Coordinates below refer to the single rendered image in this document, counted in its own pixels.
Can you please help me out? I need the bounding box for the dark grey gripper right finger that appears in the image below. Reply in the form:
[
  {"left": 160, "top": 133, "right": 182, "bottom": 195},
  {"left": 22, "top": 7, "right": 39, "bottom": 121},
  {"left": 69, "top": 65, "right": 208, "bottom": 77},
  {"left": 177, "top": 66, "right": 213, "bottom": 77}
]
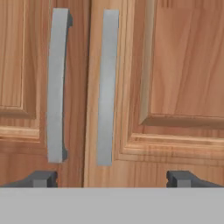
[{"left": 165, "top": 170, "right": 224, "bottom": 188}]

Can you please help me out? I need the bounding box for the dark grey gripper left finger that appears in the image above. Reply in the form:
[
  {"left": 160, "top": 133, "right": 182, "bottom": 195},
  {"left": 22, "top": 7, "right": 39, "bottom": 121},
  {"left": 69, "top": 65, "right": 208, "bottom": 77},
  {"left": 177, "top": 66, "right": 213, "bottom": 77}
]
[{"left": 0, "top": 170, "right": 59, "bottom": 188}]

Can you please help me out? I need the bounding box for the wooden cabinet door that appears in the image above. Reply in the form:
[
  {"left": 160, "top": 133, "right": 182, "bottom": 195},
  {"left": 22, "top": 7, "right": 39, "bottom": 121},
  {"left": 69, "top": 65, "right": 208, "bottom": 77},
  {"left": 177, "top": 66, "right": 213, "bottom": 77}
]
[
  {"left": 0, "top": 0, "right": 92, "bottom": 188},
  {"left": 83, "top": 0, "right": 224, "bottom": 188}
]

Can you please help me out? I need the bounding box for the grey curved door handle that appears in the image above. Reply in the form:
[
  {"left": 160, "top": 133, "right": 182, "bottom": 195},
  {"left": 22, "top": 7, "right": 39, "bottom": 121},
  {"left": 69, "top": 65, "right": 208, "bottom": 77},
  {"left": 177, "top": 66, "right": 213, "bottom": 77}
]
[
  {"left": 46, "top": 7, "right": 74, "bottom": 165},
  {"left": 95, "top": 9, "right": 121, "bottom": 167}
]

